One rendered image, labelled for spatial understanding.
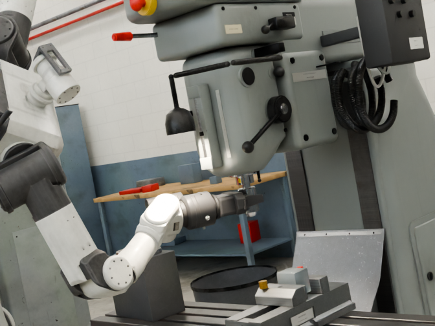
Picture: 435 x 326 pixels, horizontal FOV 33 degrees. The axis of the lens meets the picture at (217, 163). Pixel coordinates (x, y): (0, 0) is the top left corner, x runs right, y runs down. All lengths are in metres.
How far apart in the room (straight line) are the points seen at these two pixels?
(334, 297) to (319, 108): 0.50
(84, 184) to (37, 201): 7.69
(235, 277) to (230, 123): 2.47
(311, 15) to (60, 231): 0.92
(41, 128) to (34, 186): 0.17
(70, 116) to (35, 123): 7.56
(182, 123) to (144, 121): 6.90
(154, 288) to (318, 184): 0.58
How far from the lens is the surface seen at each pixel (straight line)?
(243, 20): 1.84
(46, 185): 1.63
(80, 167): 9.30
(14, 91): 1.79
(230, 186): 6.67
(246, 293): 3.79
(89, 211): 9.33
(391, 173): 2.16
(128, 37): 1.85
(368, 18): 1.90
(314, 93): 2.01
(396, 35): 1.91
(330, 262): 2.24
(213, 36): 1.78
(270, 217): 7.52
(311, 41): 2.05
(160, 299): 2.22
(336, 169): 2.21
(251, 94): 1.85
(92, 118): 9.41
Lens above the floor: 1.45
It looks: 3 degrees down
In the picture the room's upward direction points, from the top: 10 degrees counter-clockwise
